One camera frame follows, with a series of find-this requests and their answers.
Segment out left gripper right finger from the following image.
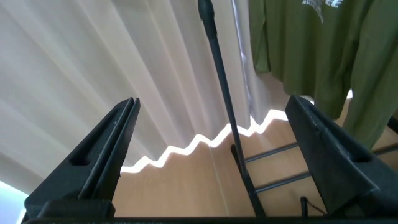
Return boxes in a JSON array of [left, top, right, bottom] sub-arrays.
[[285, 95, 398, 217]]

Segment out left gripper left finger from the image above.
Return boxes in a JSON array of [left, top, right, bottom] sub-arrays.
[[24, 97, 141, 218]]

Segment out green printed T-shirt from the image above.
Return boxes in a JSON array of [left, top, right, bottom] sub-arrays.
[[248, 0, 398, 150]]

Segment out black clothes rack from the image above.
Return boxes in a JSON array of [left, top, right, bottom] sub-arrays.
[[198, 0, 398, 217]]

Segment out beige curtain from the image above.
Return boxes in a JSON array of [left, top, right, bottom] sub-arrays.
[[0, 0, 290, 194]]

